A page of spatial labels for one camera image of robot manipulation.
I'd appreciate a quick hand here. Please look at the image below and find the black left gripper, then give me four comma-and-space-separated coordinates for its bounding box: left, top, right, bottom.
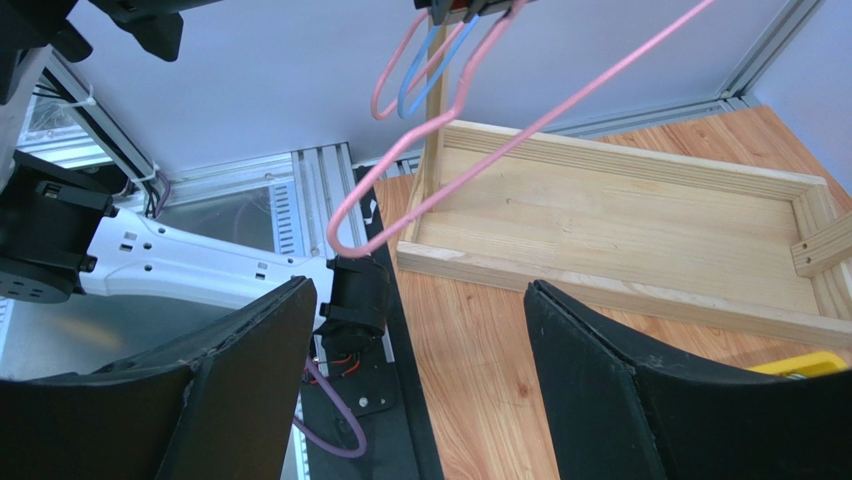
413, 0, 531, 26

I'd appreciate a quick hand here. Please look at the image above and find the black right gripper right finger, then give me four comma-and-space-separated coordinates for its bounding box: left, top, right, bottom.
524, 280, 851, 479

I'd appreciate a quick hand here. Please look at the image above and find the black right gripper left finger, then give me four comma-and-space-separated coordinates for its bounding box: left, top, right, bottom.
1, 276, 317, 479

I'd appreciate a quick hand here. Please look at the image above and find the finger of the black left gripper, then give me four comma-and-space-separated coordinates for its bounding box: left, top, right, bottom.
91, 0, 217, 62

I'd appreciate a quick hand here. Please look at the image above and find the blue wire hanger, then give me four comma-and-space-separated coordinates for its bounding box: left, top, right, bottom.
396, 15, 480, 119

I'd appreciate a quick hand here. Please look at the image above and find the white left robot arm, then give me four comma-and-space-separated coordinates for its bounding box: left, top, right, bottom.
1, 1, 526, 341

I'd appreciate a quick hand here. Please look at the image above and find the yellow plastic tray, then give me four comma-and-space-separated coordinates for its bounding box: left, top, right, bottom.
748, 351, 849, 379

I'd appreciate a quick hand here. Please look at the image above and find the wooden clothes rack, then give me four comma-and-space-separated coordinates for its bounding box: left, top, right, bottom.
395, 23, 852, 351

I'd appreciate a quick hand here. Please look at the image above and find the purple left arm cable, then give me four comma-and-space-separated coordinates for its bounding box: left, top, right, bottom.
292, 359, 369, 459

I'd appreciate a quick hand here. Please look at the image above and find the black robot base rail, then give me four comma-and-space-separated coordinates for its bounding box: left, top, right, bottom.
299, 166, 446, 480

